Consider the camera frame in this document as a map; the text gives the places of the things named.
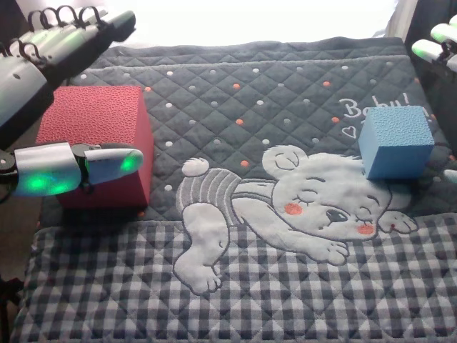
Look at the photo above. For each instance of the blue foam cube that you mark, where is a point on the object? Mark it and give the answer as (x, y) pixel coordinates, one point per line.
(396, 143)

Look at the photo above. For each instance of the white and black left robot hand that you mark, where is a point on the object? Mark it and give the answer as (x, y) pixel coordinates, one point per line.
(34, 168)

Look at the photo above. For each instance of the red foam cube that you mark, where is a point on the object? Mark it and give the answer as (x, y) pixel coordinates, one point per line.
(96, 118)

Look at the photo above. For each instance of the grey quilt with printed bear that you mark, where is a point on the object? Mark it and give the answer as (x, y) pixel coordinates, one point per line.
(250, 250)

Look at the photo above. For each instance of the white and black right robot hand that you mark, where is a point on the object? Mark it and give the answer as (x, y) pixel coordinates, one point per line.
(430, 50)

